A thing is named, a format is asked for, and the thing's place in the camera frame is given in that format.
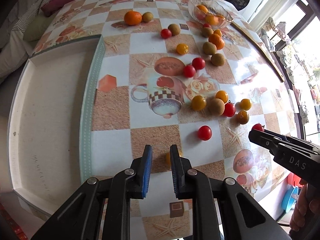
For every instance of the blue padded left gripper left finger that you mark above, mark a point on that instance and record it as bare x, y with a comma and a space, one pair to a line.
145, 170

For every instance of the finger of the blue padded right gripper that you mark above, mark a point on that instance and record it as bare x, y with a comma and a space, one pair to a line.
284, 147

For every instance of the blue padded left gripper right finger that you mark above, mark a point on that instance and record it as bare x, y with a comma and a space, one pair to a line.
177, 171

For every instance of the yellow cherry tomato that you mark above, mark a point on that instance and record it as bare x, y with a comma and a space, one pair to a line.
167, 157
182, 49

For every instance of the yellow tomato cluster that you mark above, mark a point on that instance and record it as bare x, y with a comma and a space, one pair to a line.
245, 104
198, 103
222, 95

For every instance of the brown longan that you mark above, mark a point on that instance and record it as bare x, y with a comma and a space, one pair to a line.
216, 107
174, 29
206, 31
147, 17

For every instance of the yellow tomato cluster top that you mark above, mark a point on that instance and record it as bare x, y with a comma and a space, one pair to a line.
222, 95

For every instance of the dark yellow-green tomato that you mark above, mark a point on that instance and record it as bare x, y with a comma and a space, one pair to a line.
242, 117

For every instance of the red cherry tomato pair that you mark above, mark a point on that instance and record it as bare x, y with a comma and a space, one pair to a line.
198, 63
189, 71

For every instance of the bare right hand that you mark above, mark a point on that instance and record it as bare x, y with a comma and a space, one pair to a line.
298, 218

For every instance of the white tray with green rim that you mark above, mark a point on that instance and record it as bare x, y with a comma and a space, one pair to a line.
50, 122

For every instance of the brown longan mid lower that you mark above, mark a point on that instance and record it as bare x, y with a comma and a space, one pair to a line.
218, 59

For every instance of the brown longan mid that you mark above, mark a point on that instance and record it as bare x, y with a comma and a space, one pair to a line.
209, 48
218, 59

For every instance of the brown longan mid upper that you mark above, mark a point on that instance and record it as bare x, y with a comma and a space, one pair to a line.
209, 48

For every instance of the orange mandarin near bowl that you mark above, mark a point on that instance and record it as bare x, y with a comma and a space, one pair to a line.
217, 41

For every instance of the small orange fruit near bowl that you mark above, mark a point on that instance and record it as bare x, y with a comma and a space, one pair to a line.
218, 32

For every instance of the small red tomato near bowl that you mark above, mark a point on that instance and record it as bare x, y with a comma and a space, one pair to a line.
206, 25

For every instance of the orange in bowl front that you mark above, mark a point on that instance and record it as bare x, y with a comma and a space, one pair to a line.
212, 19

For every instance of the orange in bowl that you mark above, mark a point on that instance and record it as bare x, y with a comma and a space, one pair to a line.
202, 8
212, 19

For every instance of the large orange mandarin far left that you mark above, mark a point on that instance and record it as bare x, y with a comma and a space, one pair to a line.
133, 18

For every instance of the brown longan beside mandarin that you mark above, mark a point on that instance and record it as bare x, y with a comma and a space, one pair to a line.
147, 17

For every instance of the glass fruit bowl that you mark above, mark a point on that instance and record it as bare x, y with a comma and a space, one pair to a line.
214, 8

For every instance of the orange in bowl top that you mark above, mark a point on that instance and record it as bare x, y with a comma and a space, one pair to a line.
202, 8

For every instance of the white striped blanket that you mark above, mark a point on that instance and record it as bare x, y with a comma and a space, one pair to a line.
17, 50

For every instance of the green sofa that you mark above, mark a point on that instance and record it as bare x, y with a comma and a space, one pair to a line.
38, 26

